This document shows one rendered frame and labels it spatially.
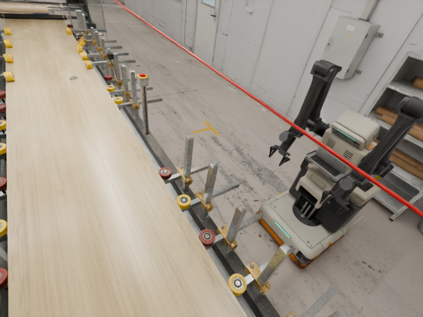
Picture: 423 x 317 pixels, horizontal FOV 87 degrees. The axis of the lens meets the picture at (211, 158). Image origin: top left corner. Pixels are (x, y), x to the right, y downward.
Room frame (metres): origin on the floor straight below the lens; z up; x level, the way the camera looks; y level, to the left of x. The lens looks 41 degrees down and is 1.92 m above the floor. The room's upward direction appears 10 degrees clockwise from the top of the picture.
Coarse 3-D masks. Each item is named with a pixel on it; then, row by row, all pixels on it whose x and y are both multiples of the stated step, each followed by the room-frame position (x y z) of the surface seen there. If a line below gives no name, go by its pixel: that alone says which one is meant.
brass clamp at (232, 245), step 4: (224, 224) 0.72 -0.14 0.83; (220, 228) 0.68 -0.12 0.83; (224, 228) 0.69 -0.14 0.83; (220, 232) 0.66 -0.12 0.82; (224, 232) 0.67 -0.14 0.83; (224, 236) 0.64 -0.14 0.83; (224, 240) 0.63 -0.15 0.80; (236, 240) 0.63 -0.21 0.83; (228, 244) 0.60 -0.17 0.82; (232, 244) 0.61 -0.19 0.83; (236, 244) 0.61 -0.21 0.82; (228, 248) 0.59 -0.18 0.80; (232, 248) 0.59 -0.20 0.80
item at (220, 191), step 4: (232, 184) 1.01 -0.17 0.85; (236, 184) 1.01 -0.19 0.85; (220, 188) 0.96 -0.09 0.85; (224, 188) 0.96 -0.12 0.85; (228, 188) 0.97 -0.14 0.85; (232, 188) 0.99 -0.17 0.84; (216, 192) 0.91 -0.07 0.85; (220, 192) 0.93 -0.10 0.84; (224, 192) 0.95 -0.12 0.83; (212, 196) 0.89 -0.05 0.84; (216, 196) 0.91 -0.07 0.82; (192, 200) 0.82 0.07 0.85; (196, 200) 0.83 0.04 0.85; (192, 204) 0.79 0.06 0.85; (196, 204) 0.81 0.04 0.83; (188, 208) 0.78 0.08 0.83
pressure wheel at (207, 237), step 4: (200, 232) 0.59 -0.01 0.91; (204, 232) 0.60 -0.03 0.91; (208, 232) 0.60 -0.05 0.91; (212, 232) 0.60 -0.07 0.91; (200, 236) 0.57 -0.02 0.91; (204, 236) 0.58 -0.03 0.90; (208, 236) 0.58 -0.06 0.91; (212, 236) 0.58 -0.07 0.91; (200, 240) 0.55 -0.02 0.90; (204, 240) 0.55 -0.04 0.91; (208, 240) 0.56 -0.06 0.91; (212, 240) 0.56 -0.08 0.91; (204, 244) 0.54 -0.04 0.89; (208, 244) 0.54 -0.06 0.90; (212, 244) 0.56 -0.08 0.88
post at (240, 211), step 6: (240, 204) 0.65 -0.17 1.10; (240, 210) 0.62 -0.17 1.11; (246, 210) 0.63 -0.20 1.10; (234, 216) 0.63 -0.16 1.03; (240, 216) 0.62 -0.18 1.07; (234, 222) 0.62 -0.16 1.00; (240, 222) 0.63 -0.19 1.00; (234, 228) 0.61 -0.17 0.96; (228, 234) 0.63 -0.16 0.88; (234, 234) 0.62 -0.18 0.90; (228, 240) 0.62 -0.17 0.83
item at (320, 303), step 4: (332, 288) 0.46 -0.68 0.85; (328, 292) 0.44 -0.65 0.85; (332, 292) 0.44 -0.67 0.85; (336, 292) 0.45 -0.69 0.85; (320, 296) 0.43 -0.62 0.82; (324, 296) 0.42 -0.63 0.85; (328, 296) 0.42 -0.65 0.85; (332, 296) 0.43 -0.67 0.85; (320, 300) 0.40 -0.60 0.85; (324, 300) 0.40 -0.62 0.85; (328, 300) 0.41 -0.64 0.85; (312, 304) 0.38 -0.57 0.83; (316, 304) 0.38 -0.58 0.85; (320, 304) 0.38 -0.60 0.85; (324, 304) 0.39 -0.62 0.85; (308, 308) 0.36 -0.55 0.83; (312, 308) 0.36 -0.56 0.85; (316, 308) 0.36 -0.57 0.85; (320, 308) 0.37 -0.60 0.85; (308, 312) 0.34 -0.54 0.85; (312, 312) 0.35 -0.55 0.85; (316, 312) 0.35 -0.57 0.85; (300, 316) 0.32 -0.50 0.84; (304, 316) 0.32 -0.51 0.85; (308, 316) 0.33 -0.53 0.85; (312, 316) 0.33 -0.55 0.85
